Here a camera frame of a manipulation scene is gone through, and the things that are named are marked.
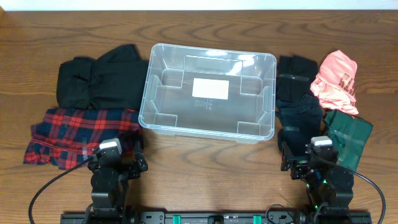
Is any pink salmon printed shirt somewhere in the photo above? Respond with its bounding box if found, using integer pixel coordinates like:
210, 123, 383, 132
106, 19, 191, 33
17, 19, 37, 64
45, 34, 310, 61
310, 50, 359, 115

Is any clear plastic storage container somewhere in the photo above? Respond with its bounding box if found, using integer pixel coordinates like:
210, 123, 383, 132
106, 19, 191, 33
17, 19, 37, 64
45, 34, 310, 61
139, 44, 277, 144

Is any red navy plaid shirt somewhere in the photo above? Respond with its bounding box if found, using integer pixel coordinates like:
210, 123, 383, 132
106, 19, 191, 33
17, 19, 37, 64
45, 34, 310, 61
24, 108, 144, 170

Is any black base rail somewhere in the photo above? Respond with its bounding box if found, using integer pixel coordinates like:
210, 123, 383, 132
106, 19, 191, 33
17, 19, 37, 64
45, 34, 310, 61
60, 211, 373, 224

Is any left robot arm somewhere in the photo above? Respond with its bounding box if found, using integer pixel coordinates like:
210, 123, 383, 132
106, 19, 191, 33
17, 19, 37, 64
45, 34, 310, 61
88, 138, 148, 218

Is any dark green garment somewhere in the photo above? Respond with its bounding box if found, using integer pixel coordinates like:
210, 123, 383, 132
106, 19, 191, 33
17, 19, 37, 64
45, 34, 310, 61
323, 110, 373, 171

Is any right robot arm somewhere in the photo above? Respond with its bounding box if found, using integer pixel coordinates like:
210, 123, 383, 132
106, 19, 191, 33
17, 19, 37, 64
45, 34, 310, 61
280, 140, 354, 219

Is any white label in container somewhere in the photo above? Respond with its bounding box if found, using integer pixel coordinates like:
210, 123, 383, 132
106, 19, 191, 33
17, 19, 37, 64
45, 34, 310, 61
192, 78, 229, 100

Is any large black garment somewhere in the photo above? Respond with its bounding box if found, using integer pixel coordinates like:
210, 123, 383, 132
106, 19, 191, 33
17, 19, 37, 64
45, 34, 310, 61
56, 44, 149, 110

